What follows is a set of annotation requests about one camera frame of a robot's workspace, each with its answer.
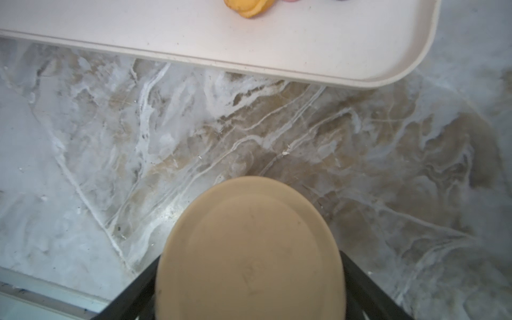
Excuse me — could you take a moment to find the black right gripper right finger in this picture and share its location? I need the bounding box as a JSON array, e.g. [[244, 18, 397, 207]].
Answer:
[[339, 251, 412, 320]]

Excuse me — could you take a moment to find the beige plastic tray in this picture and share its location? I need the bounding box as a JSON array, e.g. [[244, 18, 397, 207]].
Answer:
[[1, 1, 441, 89]]

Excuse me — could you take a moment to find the yellow flower cookie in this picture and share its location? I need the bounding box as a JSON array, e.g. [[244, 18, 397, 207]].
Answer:
[[224, 0, 275, 19]]

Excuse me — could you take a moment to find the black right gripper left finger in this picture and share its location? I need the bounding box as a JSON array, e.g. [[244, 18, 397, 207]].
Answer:
[[92, 257, 160, 320]]

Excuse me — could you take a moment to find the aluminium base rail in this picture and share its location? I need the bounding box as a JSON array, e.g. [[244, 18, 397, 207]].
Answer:
[[1, 268, 109, 319]]

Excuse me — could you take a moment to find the beige round jar lid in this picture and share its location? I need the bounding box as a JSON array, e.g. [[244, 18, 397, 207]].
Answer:
[[155, 176, 347, 319]]

